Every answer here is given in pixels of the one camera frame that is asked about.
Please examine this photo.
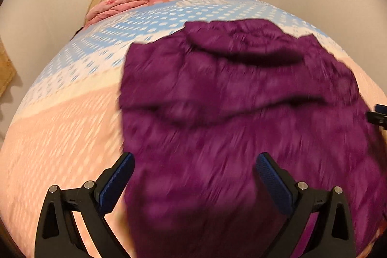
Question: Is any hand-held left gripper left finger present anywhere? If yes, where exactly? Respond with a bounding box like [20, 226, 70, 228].
[34, 152, 135, 258]

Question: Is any purple hooded puffer jacket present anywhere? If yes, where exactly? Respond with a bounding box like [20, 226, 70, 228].
[118, 19, 387, 258]

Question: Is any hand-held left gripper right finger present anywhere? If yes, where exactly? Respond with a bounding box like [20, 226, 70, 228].
[255, 152, 357, 258]

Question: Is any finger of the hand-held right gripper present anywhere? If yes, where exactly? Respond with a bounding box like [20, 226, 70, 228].
[367, 105, 387, 126]

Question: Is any pink folded floral quilt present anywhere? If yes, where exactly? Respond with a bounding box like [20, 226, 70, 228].
[85, 0, 153, 26]

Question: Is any polka dot bedspread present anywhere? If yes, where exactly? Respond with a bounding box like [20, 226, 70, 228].
[0, 0, 387, 258]

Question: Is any beige floral window curtain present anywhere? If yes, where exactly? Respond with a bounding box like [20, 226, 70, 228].
[0, 37, 17, 98]

